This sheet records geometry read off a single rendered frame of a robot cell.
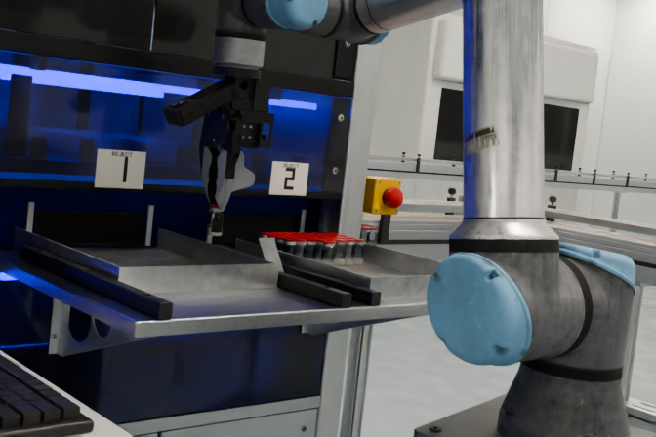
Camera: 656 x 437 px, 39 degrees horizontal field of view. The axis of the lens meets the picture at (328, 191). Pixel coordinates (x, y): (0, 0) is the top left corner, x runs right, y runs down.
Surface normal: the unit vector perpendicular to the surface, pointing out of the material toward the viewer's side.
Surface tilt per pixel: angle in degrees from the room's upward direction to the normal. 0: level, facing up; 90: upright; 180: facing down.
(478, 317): 98
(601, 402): 72
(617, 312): 89
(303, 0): 91
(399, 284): 90
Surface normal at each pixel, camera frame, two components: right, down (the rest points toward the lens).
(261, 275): 0.65, 0.12
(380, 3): -0.70, 0.32
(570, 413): -0.13, -0.25
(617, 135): -0.76, -0.04
